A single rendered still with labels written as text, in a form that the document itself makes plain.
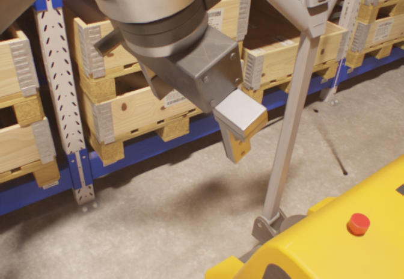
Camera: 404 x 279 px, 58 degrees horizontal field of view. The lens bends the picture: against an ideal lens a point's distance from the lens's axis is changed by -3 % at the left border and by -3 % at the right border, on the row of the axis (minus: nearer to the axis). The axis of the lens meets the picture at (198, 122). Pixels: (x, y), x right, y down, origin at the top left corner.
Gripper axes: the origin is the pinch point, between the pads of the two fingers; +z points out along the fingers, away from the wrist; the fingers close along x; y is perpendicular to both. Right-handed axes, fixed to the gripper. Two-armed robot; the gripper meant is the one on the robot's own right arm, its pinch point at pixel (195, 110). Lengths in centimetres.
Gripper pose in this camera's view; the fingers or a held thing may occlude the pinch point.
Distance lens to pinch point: 43.0
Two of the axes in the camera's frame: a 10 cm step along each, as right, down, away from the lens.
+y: -7.2, 6.4, -2.5
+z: 1.9, 5.4, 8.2
